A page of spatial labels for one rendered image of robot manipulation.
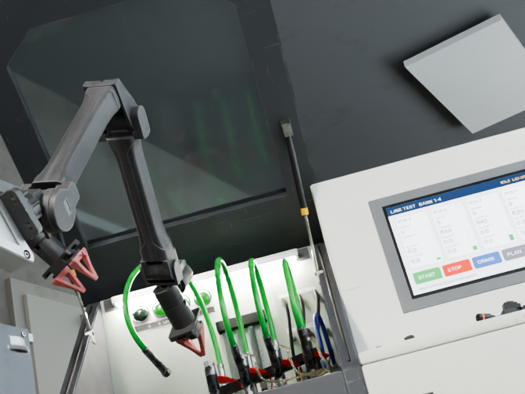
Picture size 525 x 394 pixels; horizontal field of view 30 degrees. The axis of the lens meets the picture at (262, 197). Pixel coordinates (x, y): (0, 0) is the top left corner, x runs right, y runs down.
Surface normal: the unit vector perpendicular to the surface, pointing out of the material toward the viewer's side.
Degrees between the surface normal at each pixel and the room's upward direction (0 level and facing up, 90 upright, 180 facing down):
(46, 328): 90
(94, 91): 62
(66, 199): 107
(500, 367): 90
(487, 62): 180
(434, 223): 76
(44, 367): 90
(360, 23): 180
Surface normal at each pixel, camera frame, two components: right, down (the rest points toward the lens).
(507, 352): -0.15, -0.40
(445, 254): -0.19, -0.59
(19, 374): 0.84, -0.39
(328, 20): 0.22, 0.88
